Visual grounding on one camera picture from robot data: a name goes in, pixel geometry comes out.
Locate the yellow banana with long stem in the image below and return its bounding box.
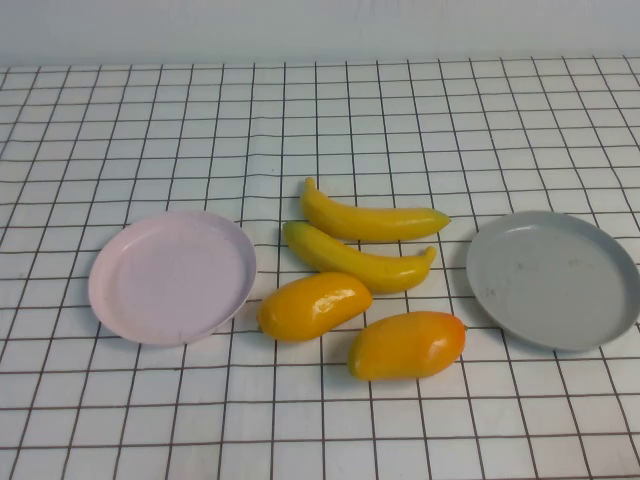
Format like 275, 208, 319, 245
299, 177, 452, 243

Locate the yellow mango with red blush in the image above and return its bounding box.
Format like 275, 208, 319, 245
347, 310, 468, 382

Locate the grey round plate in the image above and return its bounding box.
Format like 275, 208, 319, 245
465, 210, 640, 352

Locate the white grid-pattern tablecloth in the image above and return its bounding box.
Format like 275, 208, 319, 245
0, 55, 640, 480

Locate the yellow banana with short stem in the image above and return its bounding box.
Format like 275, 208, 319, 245
282, 221, 438, 295

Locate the pink round plate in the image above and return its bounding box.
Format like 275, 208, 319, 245
88, 210, 258, 349

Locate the plain yellow-orange mango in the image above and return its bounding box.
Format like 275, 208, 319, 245
256, 271, 374, 344

